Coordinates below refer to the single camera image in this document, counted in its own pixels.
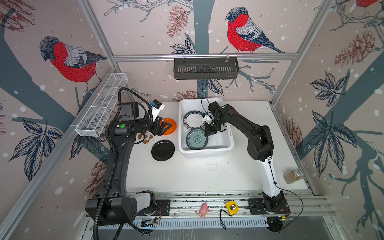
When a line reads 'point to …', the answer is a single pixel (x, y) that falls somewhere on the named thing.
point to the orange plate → (172, 129)
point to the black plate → (163, 150)
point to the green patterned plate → (196, 139)
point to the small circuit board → (148, 223)
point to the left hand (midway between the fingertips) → (163, 121)
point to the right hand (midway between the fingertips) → (205, 135)
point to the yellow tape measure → (232, 207)
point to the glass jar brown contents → (293, 175)
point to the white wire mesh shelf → (92, 123)
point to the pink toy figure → (203, 210)
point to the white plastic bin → (218, 144)
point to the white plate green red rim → (193, 120)
